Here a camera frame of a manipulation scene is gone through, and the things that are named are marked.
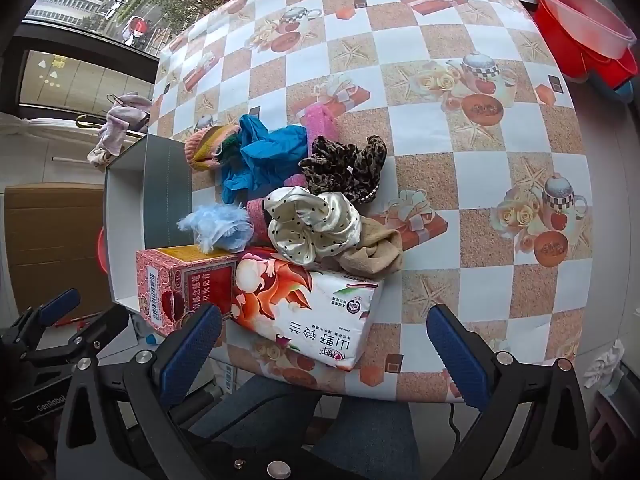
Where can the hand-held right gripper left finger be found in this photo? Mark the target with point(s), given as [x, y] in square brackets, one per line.
[192, 355]

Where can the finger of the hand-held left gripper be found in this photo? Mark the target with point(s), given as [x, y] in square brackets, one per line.
[60, 307]
[100, 327]

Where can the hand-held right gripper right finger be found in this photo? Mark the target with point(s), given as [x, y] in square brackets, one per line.
[457, 355]

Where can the light blue fluffy scrunchie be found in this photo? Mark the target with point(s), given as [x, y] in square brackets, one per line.
[220, 227]

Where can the tan sock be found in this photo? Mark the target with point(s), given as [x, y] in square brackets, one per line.
[372, 252]

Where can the grey cardboard box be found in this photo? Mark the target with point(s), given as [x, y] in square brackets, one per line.
[167, 195]

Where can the cream polka dot scrunchie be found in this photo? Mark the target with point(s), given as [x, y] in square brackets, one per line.
[305, 230]

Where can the pink yellow knit hat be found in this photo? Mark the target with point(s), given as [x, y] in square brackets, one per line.
[205, 147]

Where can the blue cloth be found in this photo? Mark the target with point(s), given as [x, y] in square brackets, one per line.
[270, 152]

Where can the leopard print scrunchie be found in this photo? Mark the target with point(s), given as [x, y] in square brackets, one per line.
[340, 167]

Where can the red pen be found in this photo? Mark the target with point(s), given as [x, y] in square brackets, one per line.
[75, 319]

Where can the small blue cap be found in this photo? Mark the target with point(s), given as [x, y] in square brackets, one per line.
[150, 338]

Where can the red plastic chair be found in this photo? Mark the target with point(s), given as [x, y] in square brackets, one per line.
[102, 255]

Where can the brown cardboard sheet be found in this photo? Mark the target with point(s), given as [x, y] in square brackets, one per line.
[50, 240]

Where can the red patterned carton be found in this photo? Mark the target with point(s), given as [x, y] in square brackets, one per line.
[170, 290]

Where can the floral tissue pack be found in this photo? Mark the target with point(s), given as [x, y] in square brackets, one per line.
[300, 310]

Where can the white crumpled cloth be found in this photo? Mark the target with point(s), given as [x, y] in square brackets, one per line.
[602, 362]

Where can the checkered patterned tablecloth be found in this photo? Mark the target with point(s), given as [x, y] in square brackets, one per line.
[425, 170]

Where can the pale pink hanging cloth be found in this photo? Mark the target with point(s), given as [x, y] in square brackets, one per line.
[117, 127]

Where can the blue plastic container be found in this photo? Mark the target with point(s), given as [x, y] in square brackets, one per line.
[625, 91]

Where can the red plastic bucket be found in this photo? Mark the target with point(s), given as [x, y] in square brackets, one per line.
[600, 67]

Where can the red plastic basin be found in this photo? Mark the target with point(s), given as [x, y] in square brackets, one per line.
[580, 25]

